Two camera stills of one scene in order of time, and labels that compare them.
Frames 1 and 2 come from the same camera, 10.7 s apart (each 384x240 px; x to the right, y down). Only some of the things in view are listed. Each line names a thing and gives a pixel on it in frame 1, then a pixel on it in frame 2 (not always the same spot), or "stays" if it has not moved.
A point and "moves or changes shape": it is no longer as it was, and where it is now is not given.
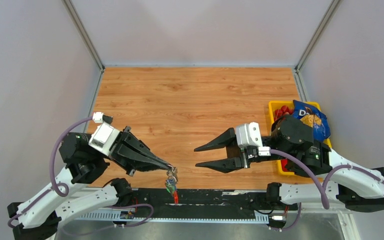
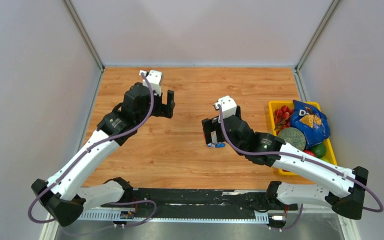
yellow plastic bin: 273,105 stays
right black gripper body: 236,152 → 216,127
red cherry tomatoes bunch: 284,110 stays
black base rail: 200,203 stays
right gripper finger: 223,165 → 207,125
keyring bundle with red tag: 171,182 moves or changes shape
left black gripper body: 118,140 → 159,109
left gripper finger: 133,143 → 171,103
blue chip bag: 311,116 stays
